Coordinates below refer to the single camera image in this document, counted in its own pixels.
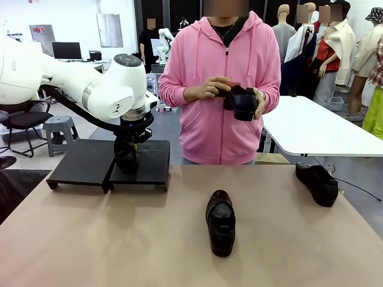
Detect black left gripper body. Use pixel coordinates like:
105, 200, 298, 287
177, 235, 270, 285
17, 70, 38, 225
113, 118, 154, 157

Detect glossy black leather shoe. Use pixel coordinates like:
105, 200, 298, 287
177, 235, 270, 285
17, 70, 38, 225
223, 85, 260, 122
114, 149, 140, 176

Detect dark shoe with grey insole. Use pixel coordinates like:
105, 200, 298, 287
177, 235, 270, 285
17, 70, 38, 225
205, 189, 237, 258

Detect dark brown strap shoe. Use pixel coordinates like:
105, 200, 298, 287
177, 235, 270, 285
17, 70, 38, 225
294, 161, 340, 208

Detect person's left forearm pink sleeve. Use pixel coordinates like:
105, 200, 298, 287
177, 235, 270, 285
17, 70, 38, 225
260, 79, 281, 115

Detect person's right forearm pink sleeve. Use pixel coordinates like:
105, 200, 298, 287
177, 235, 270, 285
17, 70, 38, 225
158, 74, 195, 106

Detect black metal shoe stand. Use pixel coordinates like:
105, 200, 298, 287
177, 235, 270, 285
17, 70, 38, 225
108, 139, 171, 194
46, 139, 116, 195

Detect person's right hand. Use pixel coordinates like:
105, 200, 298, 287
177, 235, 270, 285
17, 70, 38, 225
183, 76, 233, 101

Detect person's left hand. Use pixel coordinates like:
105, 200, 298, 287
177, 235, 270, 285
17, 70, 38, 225
252, 87, 268, 119

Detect lit computer case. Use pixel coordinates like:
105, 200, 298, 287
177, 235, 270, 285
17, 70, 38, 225
145, 74, 160, 94

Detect grey plastic stool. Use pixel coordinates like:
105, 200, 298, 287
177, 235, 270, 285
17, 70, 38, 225
42, 115, 80, 157

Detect person in pink hoodie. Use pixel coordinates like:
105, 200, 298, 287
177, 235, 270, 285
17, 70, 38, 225
157, 10, 281, 166

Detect background person in black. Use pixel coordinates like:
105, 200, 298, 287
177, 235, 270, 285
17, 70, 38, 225
139, 17, 159, 74

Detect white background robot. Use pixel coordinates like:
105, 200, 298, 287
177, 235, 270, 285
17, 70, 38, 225
157, 28, 175, 65

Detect black computer monitor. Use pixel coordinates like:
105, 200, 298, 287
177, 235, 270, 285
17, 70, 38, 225
51, 42, 83, 61

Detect large black mesh office chair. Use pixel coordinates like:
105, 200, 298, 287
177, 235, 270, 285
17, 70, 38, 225
0, 100, 55, 158

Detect grey board with red marks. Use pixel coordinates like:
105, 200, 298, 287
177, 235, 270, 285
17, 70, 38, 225
29, 25, 56, 57

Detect white side table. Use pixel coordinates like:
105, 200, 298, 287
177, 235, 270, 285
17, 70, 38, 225
262, 95, 383, 157

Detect mannequin in grey tank top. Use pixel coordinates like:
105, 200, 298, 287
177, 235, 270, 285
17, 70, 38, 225
271, 4, 297, 65

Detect mannequin in white navy jacket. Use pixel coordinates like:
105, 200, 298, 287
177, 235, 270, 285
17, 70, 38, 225
284, 2, 320, 98

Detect mannequin in red top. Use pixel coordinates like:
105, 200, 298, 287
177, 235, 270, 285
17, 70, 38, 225
313, 0, 357, 104

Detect neon yellow trousers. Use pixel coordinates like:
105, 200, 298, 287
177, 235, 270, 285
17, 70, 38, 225
361, 87, 383, 140

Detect mannequin with bucket hat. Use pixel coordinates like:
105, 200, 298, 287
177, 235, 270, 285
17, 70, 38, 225
348, 7, 383, 120

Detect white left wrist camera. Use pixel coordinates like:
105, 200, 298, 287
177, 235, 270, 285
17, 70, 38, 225
145, 92, 160, 111

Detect white wall panel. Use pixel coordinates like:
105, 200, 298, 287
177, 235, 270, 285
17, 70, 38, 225
96, 13, 124, 48

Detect silver cross necklace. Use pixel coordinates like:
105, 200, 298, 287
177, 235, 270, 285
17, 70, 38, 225
211, 23, 237, 44

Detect thin black floor cable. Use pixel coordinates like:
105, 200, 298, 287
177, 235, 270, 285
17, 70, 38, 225
335, 177, 383, 201

